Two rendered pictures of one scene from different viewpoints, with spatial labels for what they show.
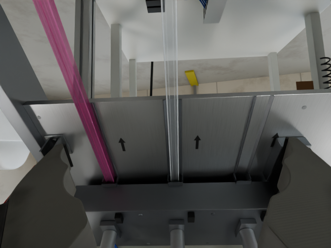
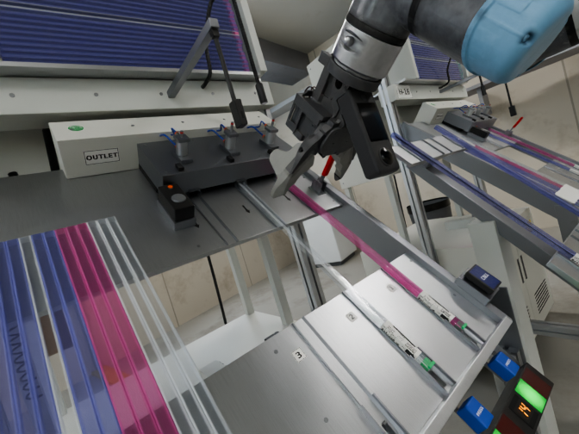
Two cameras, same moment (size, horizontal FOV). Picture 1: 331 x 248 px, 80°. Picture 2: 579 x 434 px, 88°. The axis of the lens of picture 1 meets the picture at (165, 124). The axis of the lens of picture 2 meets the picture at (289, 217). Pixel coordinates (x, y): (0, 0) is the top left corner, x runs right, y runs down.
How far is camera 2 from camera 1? 0.42 m
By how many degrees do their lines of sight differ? 35
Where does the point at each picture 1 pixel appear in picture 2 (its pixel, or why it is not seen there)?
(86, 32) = (314, 290)
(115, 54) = (281, 293)
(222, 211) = (212, 165)
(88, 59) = (306, 269)
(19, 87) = (347, 212)
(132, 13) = not seen: hidden behind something
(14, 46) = (357, 231)
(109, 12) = not seen: hidden behind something
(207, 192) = (221, 177)
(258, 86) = not seen: outside the picture
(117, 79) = (272, 270)
